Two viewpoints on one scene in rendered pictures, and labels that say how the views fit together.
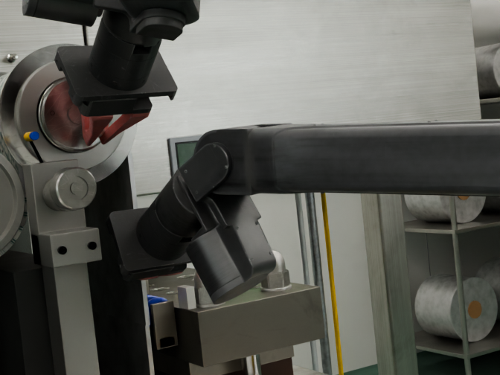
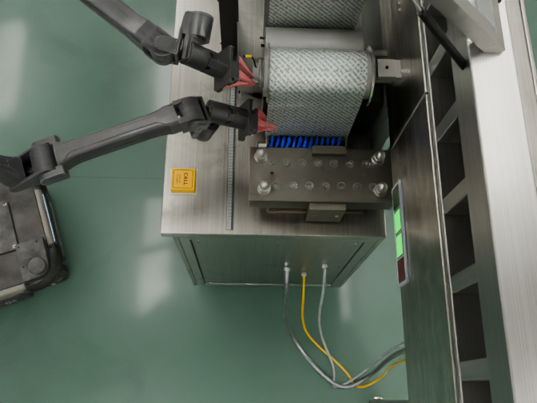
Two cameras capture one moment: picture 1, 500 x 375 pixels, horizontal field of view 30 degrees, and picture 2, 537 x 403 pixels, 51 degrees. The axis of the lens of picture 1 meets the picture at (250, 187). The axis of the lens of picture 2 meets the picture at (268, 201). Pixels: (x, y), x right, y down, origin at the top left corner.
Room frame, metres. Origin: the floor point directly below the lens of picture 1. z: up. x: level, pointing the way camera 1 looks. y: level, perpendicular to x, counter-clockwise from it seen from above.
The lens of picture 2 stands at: (1.31, -0.50, 2.46)
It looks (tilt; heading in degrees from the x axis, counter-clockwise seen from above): 71 degrees down; 114
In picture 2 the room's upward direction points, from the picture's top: 8 degrees clockwise
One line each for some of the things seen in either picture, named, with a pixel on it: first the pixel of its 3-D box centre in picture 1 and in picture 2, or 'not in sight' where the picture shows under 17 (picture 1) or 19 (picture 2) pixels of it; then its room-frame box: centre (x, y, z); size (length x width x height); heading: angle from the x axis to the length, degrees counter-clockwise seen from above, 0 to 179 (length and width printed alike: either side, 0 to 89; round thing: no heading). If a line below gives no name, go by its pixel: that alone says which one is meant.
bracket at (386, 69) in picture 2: not in sight; (388, 69); (1.22, 0.33, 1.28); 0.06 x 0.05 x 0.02; 31
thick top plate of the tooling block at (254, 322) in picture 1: (183, 306); (320, 178); (1.19, 0.10, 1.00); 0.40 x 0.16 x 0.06; 31
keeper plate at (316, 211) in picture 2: not in sight; (324, 213); (1.25, 0.03, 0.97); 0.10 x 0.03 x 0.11; 31
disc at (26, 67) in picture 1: (70, 115); (268, 73); (0.96, 0.18, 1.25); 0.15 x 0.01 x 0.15; 120
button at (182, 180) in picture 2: not in sight; (183, 180); (0.84, -0.08, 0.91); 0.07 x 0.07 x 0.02; 31
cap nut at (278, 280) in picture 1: (274, 269); (264, 185); (1.08, -0.02, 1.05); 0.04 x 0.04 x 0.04
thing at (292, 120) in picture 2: (98, 236); (309, 121); (1.10, 0.18, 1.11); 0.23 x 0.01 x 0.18; 31
